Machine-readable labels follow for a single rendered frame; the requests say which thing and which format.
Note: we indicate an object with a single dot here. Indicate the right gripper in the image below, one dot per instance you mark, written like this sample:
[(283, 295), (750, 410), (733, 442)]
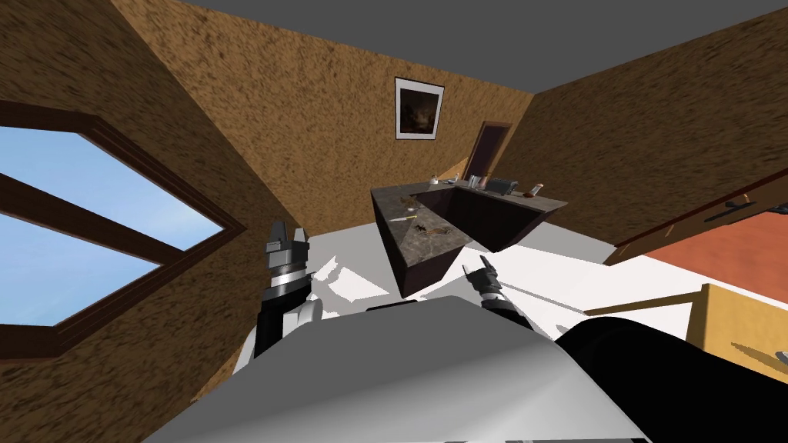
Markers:
[(486, 280)]

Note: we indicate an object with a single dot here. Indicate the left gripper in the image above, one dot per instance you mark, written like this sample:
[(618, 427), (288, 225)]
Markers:
[(287, 252)]

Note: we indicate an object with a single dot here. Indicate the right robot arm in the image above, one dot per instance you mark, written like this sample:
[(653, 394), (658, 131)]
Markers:
[(665, 381)]

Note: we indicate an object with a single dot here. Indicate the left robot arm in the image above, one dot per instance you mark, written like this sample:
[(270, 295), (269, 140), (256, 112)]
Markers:
[(284, 307)]

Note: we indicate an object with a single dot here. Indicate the dark stone-topped kitchen counter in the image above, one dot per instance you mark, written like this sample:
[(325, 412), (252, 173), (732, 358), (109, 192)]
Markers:
[(425, 237)]

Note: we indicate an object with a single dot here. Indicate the dark brown door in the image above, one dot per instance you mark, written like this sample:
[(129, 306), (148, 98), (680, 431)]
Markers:
[(487, 151)]

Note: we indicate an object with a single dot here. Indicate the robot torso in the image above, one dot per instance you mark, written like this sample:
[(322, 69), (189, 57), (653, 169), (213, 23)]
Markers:
[(406, 375)]

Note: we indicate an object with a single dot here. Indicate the white framed dark picture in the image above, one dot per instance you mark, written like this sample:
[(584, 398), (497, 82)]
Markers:
[(418, 109)]

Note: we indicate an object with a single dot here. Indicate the brown framed window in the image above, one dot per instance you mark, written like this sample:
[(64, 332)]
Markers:
[(92, 227)]

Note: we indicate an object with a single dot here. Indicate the brown door leaf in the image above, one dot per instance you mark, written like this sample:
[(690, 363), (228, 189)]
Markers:
[(695, 224)]

